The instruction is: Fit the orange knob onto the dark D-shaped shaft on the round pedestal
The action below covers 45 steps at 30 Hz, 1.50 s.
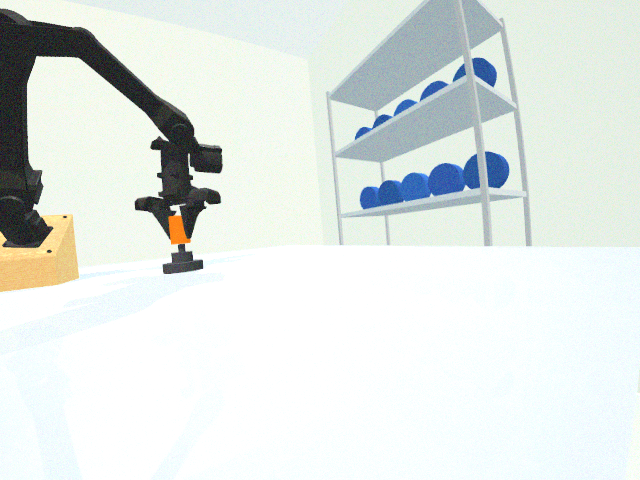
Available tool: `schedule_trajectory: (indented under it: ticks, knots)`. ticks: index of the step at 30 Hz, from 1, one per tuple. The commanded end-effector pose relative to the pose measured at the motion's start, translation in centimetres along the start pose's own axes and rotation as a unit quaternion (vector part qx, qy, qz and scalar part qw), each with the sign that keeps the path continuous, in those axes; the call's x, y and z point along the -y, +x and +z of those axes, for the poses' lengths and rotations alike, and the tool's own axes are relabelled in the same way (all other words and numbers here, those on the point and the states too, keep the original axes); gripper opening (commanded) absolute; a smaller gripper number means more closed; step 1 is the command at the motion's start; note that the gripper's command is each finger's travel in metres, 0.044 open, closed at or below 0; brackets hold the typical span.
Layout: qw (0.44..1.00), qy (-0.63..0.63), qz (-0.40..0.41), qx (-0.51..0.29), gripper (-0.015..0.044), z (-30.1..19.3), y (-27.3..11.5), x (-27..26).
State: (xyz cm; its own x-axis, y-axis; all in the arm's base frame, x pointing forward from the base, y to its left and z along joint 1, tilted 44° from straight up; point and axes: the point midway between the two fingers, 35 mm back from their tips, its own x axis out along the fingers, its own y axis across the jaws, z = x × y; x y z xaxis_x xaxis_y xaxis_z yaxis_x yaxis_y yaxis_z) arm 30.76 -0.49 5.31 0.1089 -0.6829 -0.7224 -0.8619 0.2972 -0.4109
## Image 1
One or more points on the orange knob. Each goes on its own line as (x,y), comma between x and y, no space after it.
(177,234)

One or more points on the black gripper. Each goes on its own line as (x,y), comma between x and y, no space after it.
(176,191)

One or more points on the dark grey round pedestal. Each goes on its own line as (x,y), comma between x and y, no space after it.
(182,261)

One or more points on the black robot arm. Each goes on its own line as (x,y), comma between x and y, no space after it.
(21,41)

